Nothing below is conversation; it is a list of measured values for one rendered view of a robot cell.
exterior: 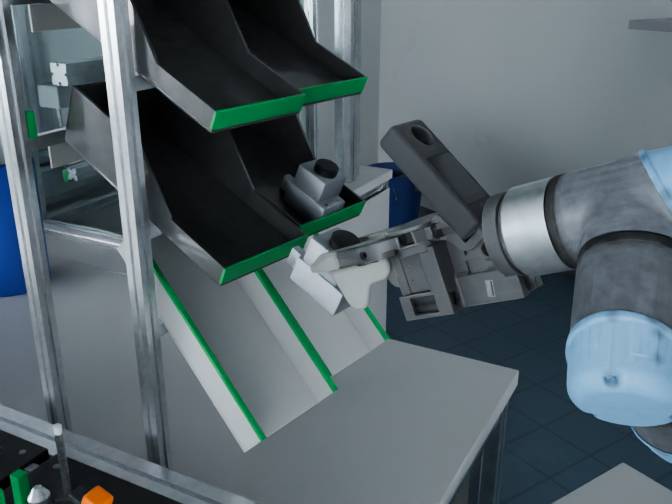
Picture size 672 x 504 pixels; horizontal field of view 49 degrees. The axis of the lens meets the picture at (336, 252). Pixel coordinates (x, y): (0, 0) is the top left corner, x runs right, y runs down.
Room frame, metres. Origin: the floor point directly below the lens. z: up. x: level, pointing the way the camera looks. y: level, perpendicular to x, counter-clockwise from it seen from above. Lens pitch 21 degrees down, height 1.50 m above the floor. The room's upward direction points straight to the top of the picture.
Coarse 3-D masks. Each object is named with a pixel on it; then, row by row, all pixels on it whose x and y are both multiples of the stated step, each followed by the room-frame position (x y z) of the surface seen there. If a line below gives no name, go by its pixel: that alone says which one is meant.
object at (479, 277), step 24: (504, 192) 0.58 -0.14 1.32; (432, 216) 0.63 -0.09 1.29; (432, 240) 0.59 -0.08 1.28; (456, 240) 0.59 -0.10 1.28; (480, 240) 0.57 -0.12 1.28; (408, 264) 0.61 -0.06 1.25; (432, 264) 0.58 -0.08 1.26; (456, 264) 0.59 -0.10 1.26; (480, 264) 0.58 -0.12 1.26; (504, 264) 0.55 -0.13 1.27; (408, 288) 0.61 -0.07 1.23; (432, 288) 0.58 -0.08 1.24; (456, 288) 0.58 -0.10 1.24; (480, 288) 0.57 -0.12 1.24; (504, 288) 0.56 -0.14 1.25; (528, 288) 0.56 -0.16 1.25; (408, 312) 0.59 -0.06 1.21; (432, 312) 0.58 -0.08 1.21
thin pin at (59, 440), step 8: (56, 424) 0.62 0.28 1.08; (56, 432) 0.61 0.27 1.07; (56, 440) 0.61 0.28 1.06; (56, 448) 0.62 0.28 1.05; (64, 448) 0.62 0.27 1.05; (64, 456) 0.62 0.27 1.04; (64, 464) 0.61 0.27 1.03; (64, 472) 0.61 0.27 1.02; (64, 480) 0.61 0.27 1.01; (64, 488) 0.61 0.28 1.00; (64, 496) 0.61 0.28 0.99
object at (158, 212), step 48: (96, 96) 0.87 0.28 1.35; (144, 96) 0.92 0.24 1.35; (96, 144) 0.82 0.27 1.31; (144, 144) 0.90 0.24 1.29; (192, 144) 0.91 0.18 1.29; (192, 192) 0.84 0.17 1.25; (240, 192) 0.86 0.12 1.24; (192, 240) 0.72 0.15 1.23; (240, 240) 0.78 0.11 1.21; (288, 240) 0.81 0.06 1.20
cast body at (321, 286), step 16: (320, 240) 0.68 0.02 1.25; (336, 240) 0.67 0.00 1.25; (352, 240) 0.68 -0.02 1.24; (304, 256) 0.69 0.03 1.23; (304, 272) 0.69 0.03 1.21; (320, 272) 0.67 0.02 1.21; (304, 288) 0.69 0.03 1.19; (320, 288) 0.67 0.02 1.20; (336, 288) 0.66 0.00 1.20; (320, 304) 0.67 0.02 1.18; (336, 304) 0.66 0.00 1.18
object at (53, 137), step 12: (12, 0) 0.84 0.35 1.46; (24, 0) 0.86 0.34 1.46; (36, 0) 0.87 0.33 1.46; (48, 0) 0.89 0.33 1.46; (144, 84) 0.77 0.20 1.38; (48, 132) 0.87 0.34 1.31; (60, 132) 0.88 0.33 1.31; (36, 144) 0.85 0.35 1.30; (48, 144) 0.86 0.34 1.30; (156, 228) 0.77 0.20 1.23
